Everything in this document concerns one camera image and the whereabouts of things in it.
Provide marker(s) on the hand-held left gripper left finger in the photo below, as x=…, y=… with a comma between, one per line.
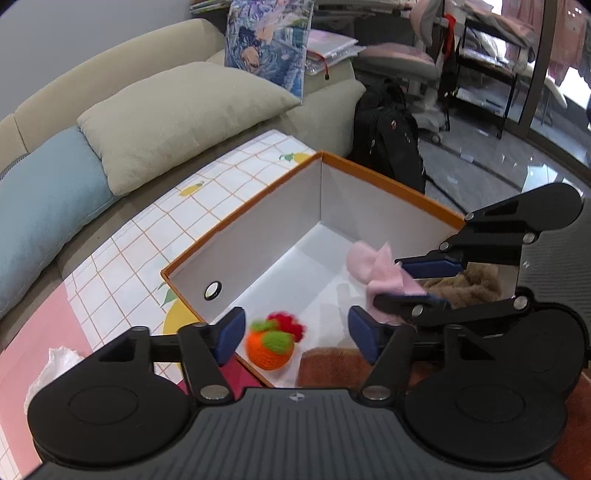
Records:
x=231, y=337

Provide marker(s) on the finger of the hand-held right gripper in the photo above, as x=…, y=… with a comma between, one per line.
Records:
x=434, y=268
x=434, y=302

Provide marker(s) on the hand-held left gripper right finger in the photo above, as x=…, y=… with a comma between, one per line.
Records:
x=364, y=337

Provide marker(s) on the orange crochet fruit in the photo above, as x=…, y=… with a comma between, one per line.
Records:
x=270, y=350

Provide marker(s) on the brown sponge block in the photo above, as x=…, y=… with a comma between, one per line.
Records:
x=328, y=367

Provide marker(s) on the light pink fleece cloth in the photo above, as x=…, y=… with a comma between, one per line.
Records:
x=374, y=267

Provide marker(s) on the red crochet fruit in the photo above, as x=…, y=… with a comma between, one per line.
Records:
x=295, y=327

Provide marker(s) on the orange cardboard box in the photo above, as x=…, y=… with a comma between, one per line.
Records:
x=277, y=221

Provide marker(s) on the black backpack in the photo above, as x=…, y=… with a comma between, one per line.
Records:
x=388, y=134

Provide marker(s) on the pink desk chair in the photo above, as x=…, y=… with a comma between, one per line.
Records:
x=397, y=55

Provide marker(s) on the black metal rack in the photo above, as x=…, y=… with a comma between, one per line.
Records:
x=485, y=57

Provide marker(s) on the beige pillow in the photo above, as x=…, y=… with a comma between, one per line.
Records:
x=184, y=115

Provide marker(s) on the pink hanging clothes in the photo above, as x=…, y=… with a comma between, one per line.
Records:
x=558, y=32

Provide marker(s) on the pink notebooks pile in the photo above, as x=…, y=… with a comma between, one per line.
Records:
x=332, y=46

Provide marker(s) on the blue printed pillow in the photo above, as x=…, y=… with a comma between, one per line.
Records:
x=268, y=41

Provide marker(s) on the beige sofa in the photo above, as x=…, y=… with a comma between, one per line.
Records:
x=115, y=60

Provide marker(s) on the stack of books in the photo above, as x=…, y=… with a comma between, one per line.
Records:
x=207, y=4

